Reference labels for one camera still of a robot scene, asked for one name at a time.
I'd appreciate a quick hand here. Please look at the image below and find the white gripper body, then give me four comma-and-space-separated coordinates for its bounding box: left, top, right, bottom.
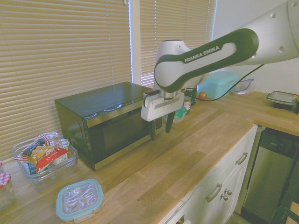
140, 91, 185, 122

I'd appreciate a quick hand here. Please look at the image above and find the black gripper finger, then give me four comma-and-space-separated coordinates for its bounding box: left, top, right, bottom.
147, 118, 157, 141
164, 111, 176, 134

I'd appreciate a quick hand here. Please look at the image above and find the black stainless microwave oven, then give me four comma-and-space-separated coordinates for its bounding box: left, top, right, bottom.
54, 81, 164, 171

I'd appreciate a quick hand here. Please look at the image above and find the small teal lidded container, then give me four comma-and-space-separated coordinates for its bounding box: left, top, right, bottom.
173, 106, 188, 124

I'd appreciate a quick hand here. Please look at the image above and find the small jar white label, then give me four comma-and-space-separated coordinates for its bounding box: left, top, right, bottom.
183, 96, 192, 111

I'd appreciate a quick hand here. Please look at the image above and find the teal metal bread box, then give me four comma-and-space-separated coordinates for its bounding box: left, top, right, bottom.
197, 70, 240, 100

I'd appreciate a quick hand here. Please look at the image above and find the white kitchen cabinet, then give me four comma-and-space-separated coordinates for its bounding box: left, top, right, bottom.
158, 125, 259, 224

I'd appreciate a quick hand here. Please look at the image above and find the narrow beige window blind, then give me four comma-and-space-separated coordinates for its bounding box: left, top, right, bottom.
139, 0, 217, 88

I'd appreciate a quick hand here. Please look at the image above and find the clear zip plastic bag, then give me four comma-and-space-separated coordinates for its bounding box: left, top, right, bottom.
234, 78, 256, 96

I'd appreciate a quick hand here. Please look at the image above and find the glass container teal clip lid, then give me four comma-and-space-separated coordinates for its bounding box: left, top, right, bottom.
56, 179, 105, 222

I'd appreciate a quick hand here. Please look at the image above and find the white red striped snack packet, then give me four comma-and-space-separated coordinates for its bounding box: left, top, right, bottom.
37, 132, 59, 143

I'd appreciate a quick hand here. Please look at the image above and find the clear plastic snack bin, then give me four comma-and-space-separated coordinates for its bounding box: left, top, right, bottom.
12, 132, 79, 192

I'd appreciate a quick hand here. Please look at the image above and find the stainless dishwasher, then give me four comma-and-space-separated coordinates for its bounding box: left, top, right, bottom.
242, 127, 299, 221

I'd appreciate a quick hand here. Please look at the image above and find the wide beige window blind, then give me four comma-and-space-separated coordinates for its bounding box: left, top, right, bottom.
0, 0, 133, 161

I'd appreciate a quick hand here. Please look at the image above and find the glass container with dark lid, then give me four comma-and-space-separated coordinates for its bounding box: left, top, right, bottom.
264, 91, 299, 111

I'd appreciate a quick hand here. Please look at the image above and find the yellow blue snack packet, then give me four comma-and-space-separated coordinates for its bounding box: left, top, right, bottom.
22, 145, 49, 168

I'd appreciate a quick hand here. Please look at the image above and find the dark green chair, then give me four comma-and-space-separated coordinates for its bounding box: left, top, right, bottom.
268, 202, 299, 224

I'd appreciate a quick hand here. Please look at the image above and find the glass jar red checkered lid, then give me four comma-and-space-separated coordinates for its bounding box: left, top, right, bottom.
0, 172, 17, 210

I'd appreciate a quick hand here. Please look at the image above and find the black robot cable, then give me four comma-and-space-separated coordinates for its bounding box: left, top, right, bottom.
193, 64, 265, 102

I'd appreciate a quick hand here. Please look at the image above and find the metal bar drawer handle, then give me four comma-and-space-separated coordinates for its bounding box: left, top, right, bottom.
206, 183, 223, 203
235, 152, 249, 166

